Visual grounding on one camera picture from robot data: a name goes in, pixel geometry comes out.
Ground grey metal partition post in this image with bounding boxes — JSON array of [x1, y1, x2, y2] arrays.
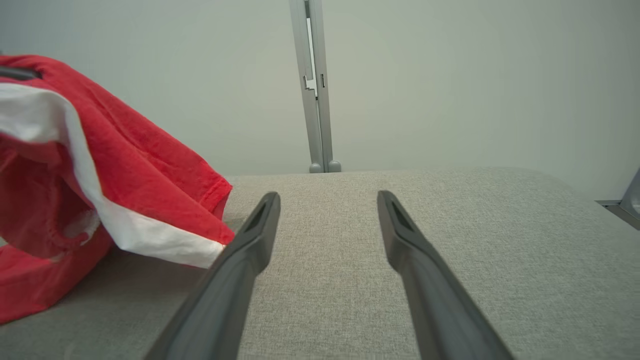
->
[[289, 0, 342, 174]]

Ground red shorts white stripe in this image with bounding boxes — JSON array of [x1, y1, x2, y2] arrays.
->
[[0, 54, 236, 325]]

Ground grey metal frame foot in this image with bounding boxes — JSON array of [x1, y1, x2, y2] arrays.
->
[[595, 167, 640, 231]]

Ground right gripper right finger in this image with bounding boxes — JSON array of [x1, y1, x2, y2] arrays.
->
[[376, 190, 516, 360]]

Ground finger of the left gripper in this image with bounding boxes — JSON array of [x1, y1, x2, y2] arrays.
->
[[0, 66, 42, 81]]

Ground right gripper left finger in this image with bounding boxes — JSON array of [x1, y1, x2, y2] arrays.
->
[[144, 191, 282, 360]]

